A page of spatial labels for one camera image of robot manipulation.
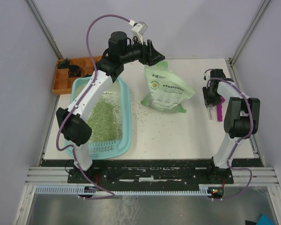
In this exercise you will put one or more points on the blue object bottom corner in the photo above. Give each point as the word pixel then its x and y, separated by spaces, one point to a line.
pixel 264 220

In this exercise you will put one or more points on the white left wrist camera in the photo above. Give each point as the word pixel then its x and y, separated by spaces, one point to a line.
pixel 138 29

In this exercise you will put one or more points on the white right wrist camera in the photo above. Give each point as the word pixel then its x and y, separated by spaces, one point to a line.
pixel 206 75

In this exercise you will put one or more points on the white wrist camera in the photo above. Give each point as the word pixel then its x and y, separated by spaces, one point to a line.
pixel 138 29
pixel 206 75

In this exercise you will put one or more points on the aluminium frame rail left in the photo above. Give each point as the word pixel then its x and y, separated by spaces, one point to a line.
pixel 43 27

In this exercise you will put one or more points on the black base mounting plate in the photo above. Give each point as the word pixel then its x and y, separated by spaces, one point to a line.
pixel 152 175

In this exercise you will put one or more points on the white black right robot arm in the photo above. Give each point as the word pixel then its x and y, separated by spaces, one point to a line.
pixel 241 117

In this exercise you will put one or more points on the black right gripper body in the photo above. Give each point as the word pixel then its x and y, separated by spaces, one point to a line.
pixel 210 96

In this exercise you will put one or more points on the magenta plastic litter scoop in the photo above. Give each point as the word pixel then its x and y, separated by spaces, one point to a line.
pixel 219 110

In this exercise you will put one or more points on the teal plastic litter box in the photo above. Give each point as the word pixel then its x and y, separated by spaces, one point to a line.
pixel 117 92

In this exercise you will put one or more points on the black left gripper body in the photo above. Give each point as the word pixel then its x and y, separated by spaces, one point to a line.
pixel 141 53

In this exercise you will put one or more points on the orange compartment tray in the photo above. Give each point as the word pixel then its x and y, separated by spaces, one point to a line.
pixel 62 83

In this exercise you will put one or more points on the green litter granules pile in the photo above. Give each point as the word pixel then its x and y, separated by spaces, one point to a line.
pixel 105 121

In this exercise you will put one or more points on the white plastic clip tool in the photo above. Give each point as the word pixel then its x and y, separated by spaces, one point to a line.
pixel 210 112

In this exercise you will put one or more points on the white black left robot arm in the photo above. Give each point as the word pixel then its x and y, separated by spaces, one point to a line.
pixel 72 120

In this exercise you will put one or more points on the green cat litter bag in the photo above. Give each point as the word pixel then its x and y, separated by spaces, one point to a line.
pixel 166 90

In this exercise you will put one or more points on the black ring part in tray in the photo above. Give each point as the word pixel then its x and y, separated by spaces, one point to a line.
pixel 74 71

